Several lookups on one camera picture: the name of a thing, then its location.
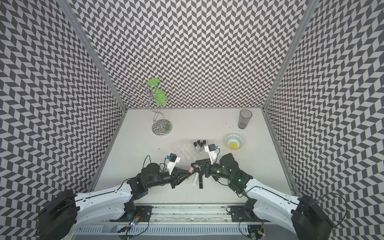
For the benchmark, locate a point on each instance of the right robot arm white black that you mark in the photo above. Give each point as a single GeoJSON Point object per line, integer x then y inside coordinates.
{"type": "Point", "coordinates": [300, 215]}

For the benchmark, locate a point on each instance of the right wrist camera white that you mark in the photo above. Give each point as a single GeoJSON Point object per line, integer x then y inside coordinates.
{"type": "Point", "coordinates": [212, 152]}

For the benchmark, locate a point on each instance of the wire jewelry tree green leaves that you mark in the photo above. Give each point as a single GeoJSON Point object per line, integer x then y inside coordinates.
{"type": "Point", "coordinates": [156, 101]}

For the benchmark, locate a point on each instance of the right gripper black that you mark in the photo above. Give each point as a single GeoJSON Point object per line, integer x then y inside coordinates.
{"type": "Point", "coordinates": [206, 166]}

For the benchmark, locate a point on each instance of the black lipstick gold band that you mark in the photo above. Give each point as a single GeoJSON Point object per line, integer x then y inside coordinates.
{"type": "Point", "coordinates": [200, 182]}

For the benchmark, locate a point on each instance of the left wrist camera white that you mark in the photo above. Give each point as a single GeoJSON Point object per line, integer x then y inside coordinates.
{"type": "Point", "coordinates": [172, 159]}

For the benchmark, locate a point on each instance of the white lipstick tube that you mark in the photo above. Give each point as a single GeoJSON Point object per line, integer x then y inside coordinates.
{"type": "Point", "coordinates": [196, 178]}

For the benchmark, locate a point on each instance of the clear plastic lipstick organizer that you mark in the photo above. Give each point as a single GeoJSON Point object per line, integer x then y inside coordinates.
{"type": "Point", "coordinates": [185, 149]}

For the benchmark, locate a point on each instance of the grey translucent cup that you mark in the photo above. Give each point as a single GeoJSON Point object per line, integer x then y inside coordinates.
{"type": "Point", "coordinates": [244, 118]}

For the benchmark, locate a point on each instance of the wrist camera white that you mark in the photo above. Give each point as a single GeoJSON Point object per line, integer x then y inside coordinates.
{"type": "Point", "coordinates": [212, 152]}
{"type": "Point", "coordinates": [172, 159]}

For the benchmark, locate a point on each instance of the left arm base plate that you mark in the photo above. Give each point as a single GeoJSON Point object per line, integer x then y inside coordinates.
{"type": "Point", "coordinates": [142, 212]}

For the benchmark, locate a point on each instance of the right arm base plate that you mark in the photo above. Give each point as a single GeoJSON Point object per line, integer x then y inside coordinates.
{"type": "Point", "coordinates": [242, 214]}

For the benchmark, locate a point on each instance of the patterned small bowl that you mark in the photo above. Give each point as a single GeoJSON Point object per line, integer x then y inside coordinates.
{"type": "Point", "coordinates": [234, 141]}

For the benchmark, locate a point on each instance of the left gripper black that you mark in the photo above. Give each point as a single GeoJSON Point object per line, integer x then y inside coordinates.
{"type": "Point", "coordinates": [175, 178]}

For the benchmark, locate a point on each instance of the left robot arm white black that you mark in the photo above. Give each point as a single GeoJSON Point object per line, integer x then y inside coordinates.
{"type": "Point", "coordinates": [69, 211]}

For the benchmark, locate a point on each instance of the aluminium front rail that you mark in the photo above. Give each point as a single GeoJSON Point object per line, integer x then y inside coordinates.
{"type": "Point", "coordinates": [192, 213]}

